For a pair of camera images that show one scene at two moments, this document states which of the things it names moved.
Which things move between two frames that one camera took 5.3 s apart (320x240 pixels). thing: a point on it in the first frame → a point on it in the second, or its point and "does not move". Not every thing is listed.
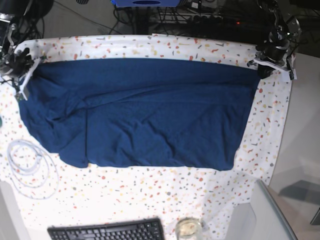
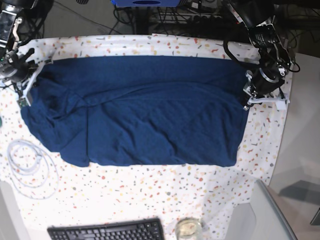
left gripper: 22,65 does not move
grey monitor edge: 270,224 does not move
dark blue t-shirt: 145,112 does not move
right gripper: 273,54 → 263,85
